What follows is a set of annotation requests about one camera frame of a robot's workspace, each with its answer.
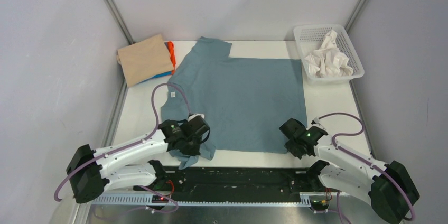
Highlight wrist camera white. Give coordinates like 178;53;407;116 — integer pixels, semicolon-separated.
311;117;324;128
188;113;205;120

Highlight folded tan t-shirt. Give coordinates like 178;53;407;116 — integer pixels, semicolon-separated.
117;34;175;87

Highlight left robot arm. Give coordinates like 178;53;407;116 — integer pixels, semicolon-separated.
66;114;210;203

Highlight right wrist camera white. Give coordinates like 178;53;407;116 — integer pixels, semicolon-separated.
311;117;324;128

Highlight crumpled white t-shirt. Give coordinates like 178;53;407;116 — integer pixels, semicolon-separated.
304;30;353;78

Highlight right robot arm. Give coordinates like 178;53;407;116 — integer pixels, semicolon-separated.
279;118;420;223

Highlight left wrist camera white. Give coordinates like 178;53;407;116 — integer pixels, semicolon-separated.
188;113;205;120

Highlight aluminium frame rail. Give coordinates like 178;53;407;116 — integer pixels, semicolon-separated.
70;170;408;224

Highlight folded orange t-shirt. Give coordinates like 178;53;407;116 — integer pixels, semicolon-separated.
165;41;176;75

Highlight white plastic basket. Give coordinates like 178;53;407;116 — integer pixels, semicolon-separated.
293;24;365;85

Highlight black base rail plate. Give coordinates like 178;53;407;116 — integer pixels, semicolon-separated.
148;166;327;203

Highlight folded blue t-shirt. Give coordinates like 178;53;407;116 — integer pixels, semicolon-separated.
142;71;173;83

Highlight grey-blue t-shirt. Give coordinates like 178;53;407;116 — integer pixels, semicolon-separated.
161;37;307;160

